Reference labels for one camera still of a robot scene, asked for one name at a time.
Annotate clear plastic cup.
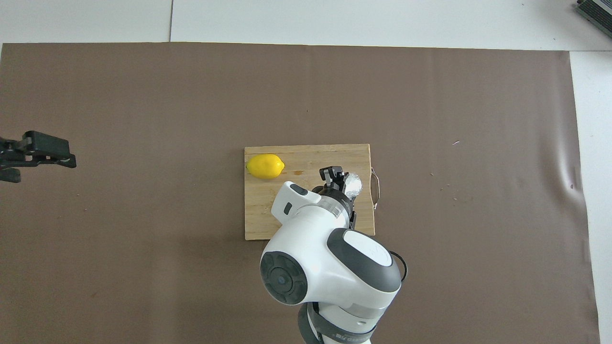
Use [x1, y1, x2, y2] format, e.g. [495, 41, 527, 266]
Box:
[343, 173, 363, 200]

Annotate brown paper table mat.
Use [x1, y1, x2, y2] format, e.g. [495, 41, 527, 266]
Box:
[0, 42, 601, 344]

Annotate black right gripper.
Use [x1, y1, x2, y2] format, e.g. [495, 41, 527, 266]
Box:
[319, 166, 358, 231]

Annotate grey metal device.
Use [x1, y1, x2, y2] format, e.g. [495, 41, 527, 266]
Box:
[575, 0, 612, 40]

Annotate yellow lemon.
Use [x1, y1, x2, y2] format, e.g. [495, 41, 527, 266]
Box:
[246, 154, 285, 180]

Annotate wooden cutting board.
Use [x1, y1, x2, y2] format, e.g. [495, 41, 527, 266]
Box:
[244, 144, 381, 241]

